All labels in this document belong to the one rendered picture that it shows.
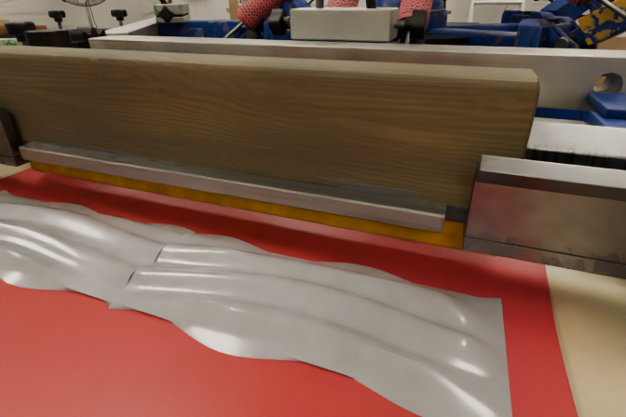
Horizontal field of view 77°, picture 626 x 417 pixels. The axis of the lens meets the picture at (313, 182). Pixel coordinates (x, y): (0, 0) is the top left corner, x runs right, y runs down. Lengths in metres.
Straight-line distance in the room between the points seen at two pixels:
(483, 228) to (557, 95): 0.26
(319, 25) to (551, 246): 0.38
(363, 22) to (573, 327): 0.38
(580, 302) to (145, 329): 0.21
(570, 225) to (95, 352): 0.21
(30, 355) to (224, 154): 0.13
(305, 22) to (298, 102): 0.31
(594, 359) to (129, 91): 0.28
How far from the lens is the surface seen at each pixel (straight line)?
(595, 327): 0.23
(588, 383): 0.20
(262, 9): 0.90
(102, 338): 0.21
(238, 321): 0.19
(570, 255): 0.21
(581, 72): 0.44
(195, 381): 0.18
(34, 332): 0.23
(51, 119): 0.34
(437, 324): 0.19
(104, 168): 0.29
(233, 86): 0.23
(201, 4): 5.28
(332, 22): 0.50
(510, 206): 0.20
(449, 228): 0.23
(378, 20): 0.49
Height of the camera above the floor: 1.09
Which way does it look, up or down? 26 degrees down
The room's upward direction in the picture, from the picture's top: 1 degrees counter-clockwise
